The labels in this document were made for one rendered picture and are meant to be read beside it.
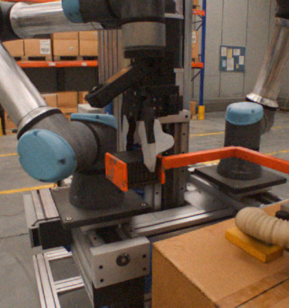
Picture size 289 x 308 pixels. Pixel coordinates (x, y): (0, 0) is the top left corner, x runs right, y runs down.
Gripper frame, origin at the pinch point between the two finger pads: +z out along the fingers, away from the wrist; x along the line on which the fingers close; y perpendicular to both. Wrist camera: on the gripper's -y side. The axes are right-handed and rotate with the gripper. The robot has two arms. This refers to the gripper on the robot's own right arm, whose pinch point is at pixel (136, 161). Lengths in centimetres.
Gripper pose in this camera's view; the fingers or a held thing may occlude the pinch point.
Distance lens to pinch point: 57.0
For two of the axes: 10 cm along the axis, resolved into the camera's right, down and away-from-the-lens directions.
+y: 8.8, -1.5, 4.5
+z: 0.3, 9.6, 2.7
